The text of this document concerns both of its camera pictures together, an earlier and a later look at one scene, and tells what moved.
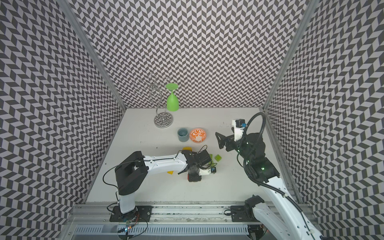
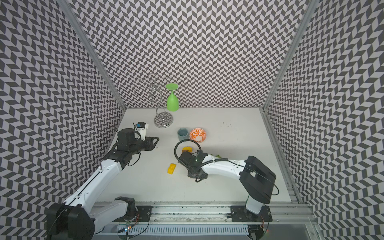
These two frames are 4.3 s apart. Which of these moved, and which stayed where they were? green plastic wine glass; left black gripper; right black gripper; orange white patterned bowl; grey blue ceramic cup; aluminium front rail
Moved: right black gripper; left black gripper
Stayed: green plastic wine glass; grey blue ceramic cup; orange white patterned bowl; aluminium front rail
